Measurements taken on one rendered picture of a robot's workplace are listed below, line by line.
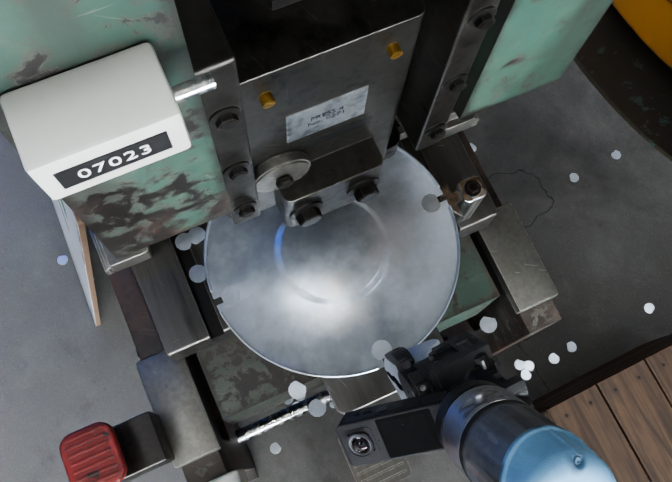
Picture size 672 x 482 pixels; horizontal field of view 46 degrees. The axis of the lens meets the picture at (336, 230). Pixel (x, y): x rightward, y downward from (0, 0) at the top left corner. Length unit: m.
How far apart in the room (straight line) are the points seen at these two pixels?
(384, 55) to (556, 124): 1.32
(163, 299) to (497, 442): 0.51
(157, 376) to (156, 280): 0.13
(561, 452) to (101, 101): 0.37
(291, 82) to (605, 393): 0.96
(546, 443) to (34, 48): 0.40
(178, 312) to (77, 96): 0.63
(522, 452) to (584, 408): 0.82
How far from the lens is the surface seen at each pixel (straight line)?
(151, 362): 1.03
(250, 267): 0.89
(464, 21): 0.52
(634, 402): 1.41
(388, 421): 0.72
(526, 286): 1.07
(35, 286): 1.78
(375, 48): 0.58
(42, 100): 0.37
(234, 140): 0.52
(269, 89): 0.56
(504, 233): 1.08
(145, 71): 0.36
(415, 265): 0.90
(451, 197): 0.93
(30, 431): 1.74
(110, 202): 0.52
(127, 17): 0.35
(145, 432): 0.96
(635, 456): 1.41
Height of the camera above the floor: 1.65
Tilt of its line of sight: 74 degrees down
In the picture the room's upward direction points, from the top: 9 degrees clockwise
